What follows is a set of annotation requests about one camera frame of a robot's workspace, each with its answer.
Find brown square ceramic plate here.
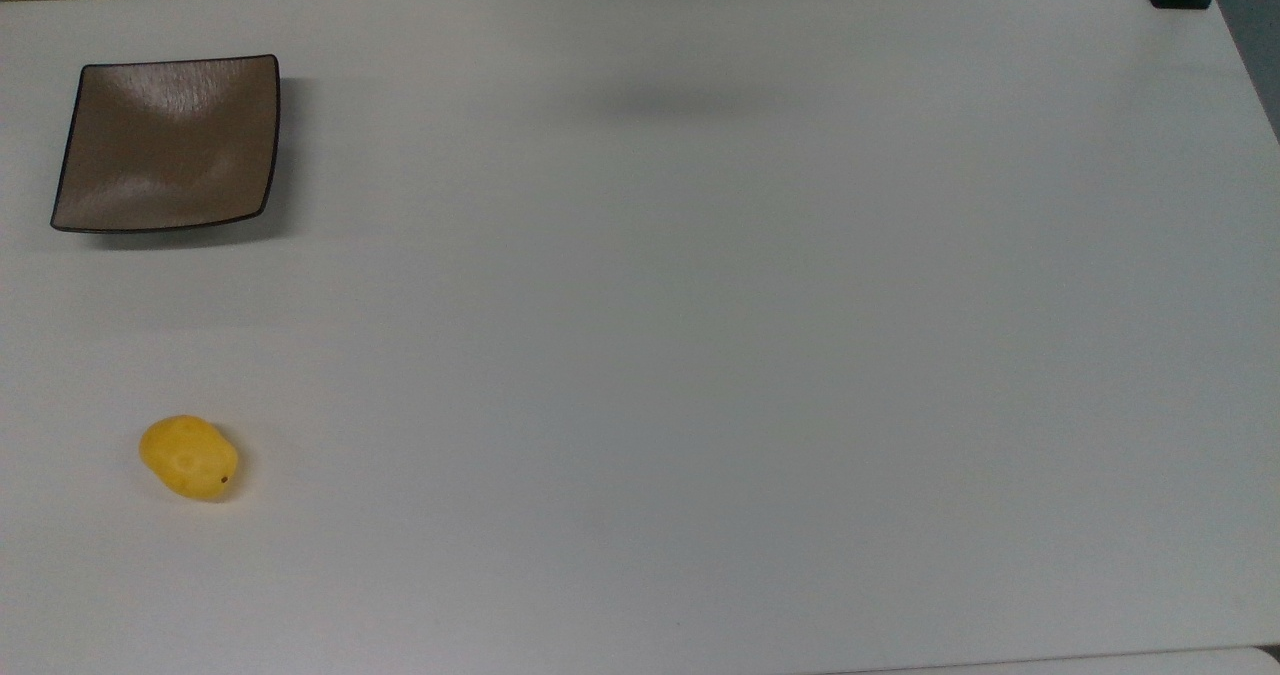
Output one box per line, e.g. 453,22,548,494
50,54,282,235

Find yellow lemon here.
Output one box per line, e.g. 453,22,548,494
139,415,240,503

